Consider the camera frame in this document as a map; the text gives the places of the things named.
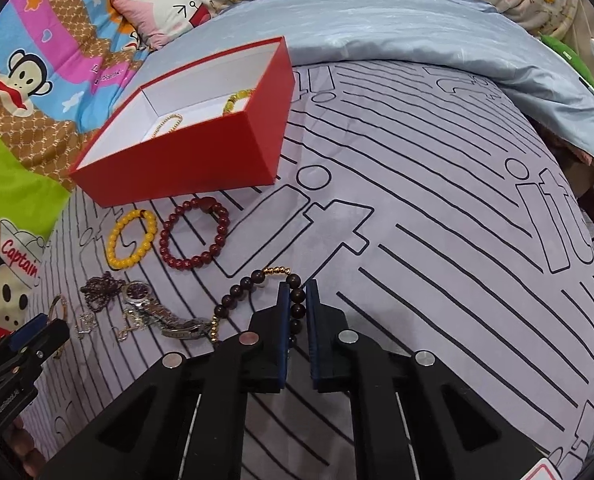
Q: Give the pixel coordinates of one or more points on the red bordered white card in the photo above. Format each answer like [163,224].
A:
[542,472]

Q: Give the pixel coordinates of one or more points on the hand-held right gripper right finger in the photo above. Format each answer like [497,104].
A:
[314,320]

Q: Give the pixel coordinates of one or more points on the grey striped bed sheet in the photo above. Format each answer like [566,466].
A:
[427,210]

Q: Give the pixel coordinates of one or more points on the light blue quilt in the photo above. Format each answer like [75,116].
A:
[402,25]

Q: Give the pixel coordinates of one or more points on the cartoon monkey blanket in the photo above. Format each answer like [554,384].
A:
[52,35]

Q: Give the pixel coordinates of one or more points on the person's left hand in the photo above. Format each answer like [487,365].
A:
[24,442]

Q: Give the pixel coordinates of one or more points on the red cardboard box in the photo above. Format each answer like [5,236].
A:
[202,160]

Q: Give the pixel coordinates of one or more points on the silver wristwatch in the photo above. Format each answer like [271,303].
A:
[138,290]

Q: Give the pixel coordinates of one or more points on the pink rabbit pillow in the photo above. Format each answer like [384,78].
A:
[177,5]

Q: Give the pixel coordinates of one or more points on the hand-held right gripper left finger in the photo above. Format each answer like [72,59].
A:
[283,320]

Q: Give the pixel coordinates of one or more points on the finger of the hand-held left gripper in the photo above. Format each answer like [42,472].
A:
[27,329]
[52,337]

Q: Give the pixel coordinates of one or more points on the gold bangle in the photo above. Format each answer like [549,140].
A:
[53,305]

